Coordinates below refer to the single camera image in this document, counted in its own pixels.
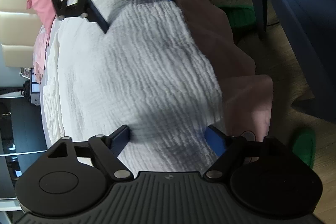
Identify light pink crumpled blanket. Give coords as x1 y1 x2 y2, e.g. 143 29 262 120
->
33 20 59 84

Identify dusty pink trousers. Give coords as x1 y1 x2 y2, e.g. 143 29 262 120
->
176 0 273 141

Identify white nightstand shelf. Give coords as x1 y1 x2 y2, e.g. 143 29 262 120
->
20 68 41 106

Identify cream padded headboard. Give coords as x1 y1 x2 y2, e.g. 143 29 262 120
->
0 0 42 68

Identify green slipper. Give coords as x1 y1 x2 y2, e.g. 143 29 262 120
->
219 5 256 28

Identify dark blue furniture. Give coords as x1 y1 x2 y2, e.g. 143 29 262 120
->
252 0 335 123

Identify white crinkle cloth garment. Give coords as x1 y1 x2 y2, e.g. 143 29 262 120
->
42 0 223 173

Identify pink pillow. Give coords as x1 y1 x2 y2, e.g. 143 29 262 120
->
26 0 56 34

